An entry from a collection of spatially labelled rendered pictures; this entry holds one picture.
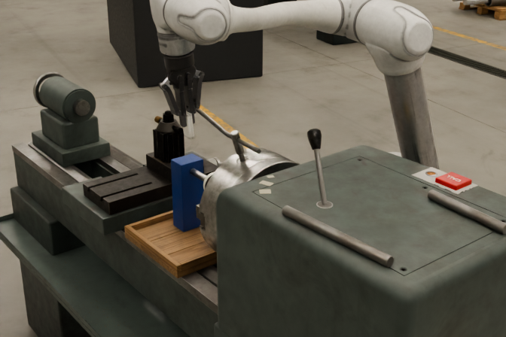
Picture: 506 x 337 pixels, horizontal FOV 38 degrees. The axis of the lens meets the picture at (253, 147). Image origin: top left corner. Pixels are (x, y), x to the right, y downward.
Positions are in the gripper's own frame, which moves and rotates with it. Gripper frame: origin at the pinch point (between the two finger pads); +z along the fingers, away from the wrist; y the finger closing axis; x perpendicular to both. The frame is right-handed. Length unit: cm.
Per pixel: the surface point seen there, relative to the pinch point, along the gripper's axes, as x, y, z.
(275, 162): 21.5, -11.4, 7.8
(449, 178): 59, -33, 7
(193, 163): -16.5, -9.8, 20.9
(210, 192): 12.4, 3.3, 14.0
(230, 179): 16.6, -0.6, 10.3
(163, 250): -10.8, 7.3, 41.2
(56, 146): -99, 0, 38
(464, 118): -177, -361, 170
